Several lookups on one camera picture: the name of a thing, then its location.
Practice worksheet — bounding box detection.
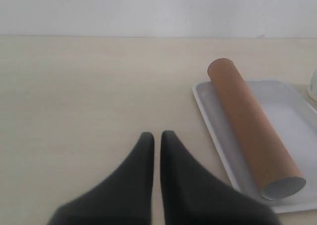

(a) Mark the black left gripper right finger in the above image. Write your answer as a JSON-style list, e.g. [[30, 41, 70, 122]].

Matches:
[[160, 130, 280, 225]]

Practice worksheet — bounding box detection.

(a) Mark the white rectangular tray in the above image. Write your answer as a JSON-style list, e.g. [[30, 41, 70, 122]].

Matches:
[[192, 80, 317, 214]]

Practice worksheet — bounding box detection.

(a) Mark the brown cardboard tube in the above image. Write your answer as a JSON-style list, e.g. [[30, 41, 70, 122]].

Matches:
[[208, 58, 307, 200]]

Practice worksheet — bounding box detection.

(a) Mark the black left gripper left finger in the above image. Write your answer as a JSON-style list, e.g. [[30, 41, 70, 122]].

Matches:
[[48, 132, 155, 225]]

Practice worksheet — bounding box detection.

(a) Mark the printed white paper towel roll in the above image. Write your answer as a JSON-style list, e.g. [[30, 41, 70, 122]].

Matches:
[[307, 69, 317, 102]]

